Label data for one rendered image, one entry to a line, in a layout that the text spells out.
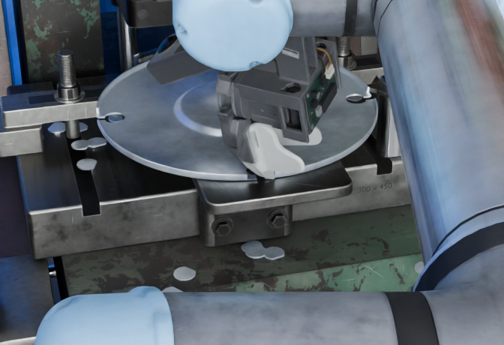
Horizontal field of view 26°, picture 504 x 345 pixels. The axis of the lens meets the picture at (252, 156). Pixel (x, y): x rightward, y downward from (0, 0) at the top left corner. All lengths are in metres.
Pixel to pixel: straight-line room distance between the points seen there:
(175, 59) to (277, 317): 0.56
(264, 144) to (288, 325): 0.59
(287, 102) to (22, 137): 0.43
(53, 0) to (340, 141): 0.46
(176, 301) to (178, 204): 0.76
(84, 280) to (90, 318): 0.74
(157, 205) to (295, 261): 0.15
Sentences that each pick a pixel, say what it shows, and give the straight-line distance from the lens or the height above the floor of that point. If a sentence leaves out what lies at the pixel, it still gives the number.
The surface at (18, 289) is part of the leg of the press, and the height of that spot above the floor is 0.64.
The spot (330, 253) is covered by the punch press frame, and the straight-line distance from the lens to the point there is 1.15.
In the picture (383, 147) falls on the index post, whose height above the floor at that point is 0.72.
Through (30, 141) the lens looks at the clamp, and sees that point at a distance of 1.22.
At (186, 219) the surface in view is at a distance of 1.16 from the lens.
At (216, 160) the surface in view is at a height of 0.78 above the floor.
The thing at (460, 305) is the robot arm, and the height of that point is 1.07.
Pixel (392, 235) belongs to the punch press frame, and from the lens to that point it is 1.19.
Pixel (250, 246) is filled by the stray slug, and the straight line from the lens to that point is 1.15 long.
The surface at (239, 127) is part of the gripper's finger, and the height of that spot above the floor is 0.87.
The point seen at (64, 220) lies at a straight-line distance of 1.14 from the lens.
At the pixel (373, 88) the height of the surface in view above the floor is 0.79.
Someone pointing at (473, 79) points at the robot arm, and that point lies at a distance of 0.55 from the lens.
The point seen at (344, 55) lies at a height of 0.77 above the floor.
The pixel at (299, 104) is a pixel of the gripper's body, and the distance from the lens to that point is 0.87.
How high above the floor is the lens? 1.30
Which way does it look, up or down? 30 degrees down
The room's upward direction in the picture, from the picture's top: straight up
